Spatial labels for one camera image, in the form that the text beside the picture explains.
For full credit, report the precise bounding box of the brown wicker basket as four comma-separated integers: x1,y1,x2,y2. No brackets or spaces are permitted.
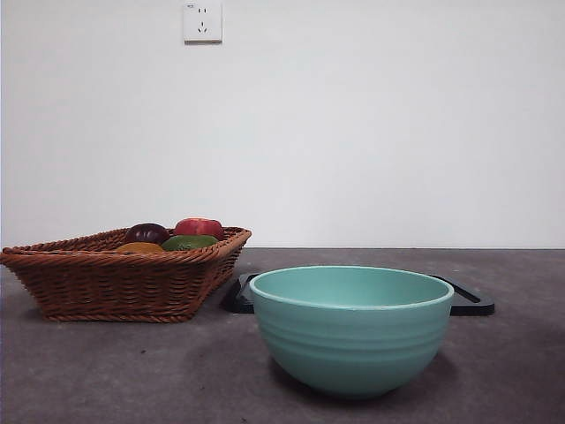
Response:
0,225,252,322

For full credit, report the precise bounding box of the red apple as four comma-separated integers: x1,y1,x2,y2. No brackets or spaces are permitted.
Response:
173,216,225,239

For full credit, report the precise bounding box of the white wall socket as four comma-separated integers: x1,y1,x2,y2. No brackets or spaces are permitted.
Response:
183,0,223,44

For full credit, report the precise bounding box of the orange-brown kiwi fruit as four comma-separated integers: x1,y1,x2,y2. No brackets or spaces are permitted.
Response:
115,241,165,254

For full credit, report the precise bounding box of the dark purple fruit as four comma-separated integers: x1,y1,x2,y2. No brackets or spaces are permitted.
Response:
122,223,171,246

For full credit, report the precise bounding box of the teal ribbed bowl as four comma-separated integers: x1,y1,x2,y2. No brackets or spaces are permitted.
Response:
249,264,456,395

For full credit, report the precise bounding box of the green fruit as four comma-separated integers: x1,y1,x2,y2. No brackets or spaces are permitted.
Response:
160,234,221,252

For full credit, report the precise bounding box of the dark rectangular tray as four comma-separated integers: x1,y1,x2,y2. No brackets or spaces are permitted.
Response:
220,272,495,316

